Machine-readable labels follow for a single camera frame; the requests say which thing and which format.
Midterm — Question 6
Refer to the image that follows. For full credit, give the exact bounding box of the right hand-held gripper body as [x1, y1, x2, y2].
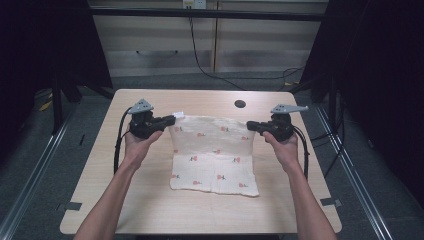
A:
[263, 103, 310, 142]

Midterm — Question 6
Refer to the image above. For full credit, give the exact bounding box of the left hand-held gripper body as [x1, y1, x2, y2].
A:
[127, 98, 165, 140]

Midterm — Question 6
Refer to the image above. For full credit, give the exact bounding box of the white cloth with red flowers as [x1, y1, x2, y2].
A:
[168, 111, 260, 198]

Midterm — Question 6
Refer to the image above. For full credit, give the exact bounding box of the person's left hand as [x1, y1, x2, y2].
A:
[123, 127, 164, 168]

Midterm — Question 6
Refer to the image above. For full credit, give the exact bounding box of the person's right hand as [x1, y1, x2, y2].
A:
[261, 130, 300, 173]

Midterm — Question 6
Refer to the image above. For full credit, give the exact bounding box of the black metal stand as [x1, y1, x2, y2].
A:
[50, 74, 65, 135]

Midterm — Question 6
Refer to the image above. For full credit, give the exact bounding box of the grey tape piece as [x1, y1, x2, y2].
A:
[64, 201, 83, 212]
[319, 197, 343, 208]

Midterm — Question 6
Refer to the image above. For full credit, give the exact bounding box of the yellow floor tape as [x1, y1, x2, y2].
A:
[37, 99, 54, 112]

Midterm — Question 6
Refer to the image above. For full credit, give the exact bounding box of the black horizontal bar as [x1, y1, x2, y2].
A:
[89, 7, 330, 22]

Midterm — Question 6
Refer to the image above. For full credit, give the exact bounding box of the dark curtain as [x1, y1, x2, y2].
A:
[299, 0, 424, 209]
[0, 0, 114, 101]

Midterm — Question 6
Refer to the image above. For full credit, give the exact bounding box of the left hand-held gripper black cable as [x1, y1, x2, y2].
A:
[113, 107, 133, 175]

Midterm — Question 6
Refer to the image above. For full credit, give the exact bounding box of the hand-held gripper black cable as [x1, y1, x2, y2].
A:
[292, 125, 311, 180]
[113, 107, 133, 175]

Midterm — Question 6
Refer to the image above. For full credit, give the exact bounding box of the right hand-held gripper black cable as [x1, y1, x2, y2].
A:
[292, 125, 311, 180]

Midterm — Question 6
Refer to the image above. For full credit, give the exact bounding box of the black floor cable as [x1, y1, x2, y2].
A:
[313, 96, 349, 178]

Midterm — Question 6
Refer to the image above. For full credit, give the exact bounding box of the black wall cable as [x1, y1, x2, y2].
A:
[187, 6, 305, 92]

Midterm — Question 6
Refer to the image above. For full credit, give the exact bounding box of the metal floor rail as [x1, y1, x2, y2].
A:
[314, 104, 398, 240]
[0, 108, 78, 240]

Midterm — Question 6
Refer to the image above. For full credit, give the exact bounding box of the white wall outlet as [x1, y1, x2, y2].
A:
[182, 0, 208, 10]

